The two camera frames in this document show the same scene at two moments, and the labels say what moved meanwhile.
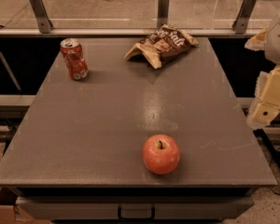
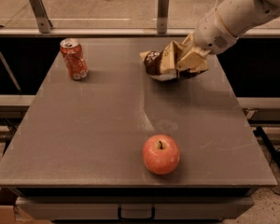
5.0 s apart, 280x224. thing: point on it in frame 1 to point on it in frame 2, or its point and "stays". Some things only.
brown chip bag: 163,44 to 152,63
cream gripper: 278,42 to 212,34
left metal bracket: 36,2 stays
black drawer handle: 153,215 stays
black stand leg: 277,167 stays
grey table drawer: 134,208 stays
